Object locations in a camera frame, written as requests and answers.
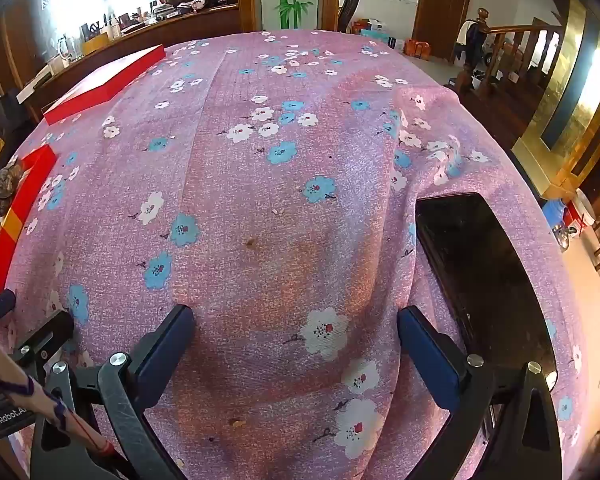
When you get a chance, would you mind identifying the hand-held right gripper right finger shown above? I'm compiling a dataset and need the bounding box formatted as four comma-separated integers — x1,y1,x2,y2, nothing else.
396,304,565,480

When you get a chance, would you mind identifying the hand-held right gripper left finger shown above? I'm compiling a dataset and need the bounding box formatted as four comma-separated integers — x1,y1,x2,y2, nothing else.
29,303,197,480

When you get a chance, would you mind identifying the red shallow box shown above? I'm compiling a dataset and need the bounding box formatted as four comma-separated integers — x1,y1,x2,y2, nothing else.
0,144,59,311

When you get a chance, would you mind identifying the tan stick with red thread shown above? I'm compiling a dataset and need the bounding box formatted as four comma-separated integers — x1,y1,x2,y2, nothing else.
0,323,115,460

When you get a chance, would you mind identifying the black glossy slab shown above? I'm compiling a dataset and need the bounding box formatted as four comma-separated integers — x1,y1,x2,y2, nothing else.
415,192,561,393

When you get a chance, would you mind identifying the grey organza scrunchie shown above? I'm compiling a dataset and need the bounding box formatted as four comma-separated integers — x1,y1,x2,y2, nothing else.
0,162,25,213

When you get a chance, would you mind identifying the pink floral tablecloth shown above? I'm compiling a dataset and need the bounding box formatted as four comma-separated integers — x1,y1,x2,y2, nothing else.
0,29,600,480

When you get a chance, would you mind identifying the blue plastic stool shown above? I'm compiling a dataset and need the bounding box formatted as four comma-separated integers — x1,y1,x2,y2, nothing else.
542,200,581,233

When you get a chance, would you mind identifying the white long box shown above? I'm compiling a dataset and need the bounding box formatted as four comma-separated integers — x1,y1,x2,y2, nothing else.
15,57,63,106

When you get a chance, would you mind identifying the red box lid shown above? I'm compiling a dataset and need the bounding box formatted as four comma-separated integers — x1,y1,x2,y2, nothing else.
42,45,167,127

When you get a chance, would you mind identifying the gold framed panel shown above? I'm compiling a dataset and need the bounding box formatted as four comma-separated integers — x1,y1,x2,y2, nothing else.
510,0,600,201

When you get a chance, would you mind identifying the wooden counter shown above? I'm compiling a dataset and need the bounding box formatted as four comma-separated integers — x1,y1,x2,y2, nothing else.
0,2,241,111

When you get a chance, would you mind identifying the wooden stair railing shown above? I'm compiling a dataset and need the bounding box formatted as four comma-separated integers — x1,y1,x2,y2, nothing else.
455,7,566,96

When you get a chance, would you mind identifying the brown wooden door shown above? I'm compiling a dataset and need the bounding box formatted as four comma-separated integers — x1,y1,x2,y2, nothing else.
412,0,476,61

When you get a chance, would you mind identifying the dark jacket on post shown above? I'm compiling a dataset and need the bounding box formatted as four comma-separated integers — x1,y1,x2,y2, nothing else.
454,19,483,68

